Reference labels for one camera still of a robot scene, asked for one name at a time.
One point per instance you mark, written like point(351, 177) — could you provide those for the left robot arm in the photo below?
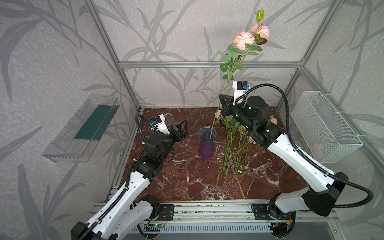
point(120, 216)

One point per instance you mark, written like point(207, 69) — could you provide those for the clear frosted glass vase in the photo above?
point(170, 122)

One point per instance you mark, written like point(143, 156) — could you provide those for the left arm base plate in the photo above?
point(163, 212)

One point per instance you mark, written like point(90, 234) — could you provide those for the aluminium front rail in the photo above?
point(225, 211)

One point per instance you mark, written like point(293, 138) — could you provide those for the pale green hydrangea stem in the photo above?
point(241, 155)

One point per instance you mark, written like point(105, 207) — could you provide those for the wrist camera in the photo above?
point(159, 124)
point(240, 88)

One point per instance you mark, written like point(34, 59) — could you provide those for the pink carnation stem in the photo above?
point(271, 120)

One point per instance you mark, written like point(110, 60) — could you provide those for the green circuit board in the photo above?
point(155, 227)

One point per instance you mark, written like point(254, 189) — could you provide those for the pink lisianthus flower stem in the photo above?
point(244, 44)

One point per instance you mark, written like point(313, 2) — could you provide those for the purple blue glass vase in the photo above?
point(207, 137)

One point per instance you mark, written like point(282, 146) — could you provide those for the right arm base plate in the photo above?
point(264, 212)

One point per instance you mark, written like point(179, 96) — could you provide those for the clear acrylic wall shelf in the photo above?
point(79, 138)

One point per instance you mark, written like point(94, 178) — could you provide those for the white wire mesh basket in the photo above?
point(329, 137)

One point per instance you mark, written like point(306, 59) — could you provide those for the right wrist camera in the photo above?
point(240, 88)

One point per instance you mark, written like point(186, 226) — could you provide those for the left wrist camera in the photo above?
point(159, 124)

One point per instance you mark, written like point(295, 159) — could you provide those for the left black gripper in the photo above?
point(179, 132)

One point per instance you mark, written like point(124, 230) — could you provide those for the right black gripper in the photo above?
point(226, 106)

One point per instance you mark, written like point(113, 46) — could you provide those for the pink rose bouquet stem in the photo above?
point(231, 125)

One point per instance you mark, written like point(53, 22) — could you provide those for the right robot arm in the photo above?
point(324, 185)

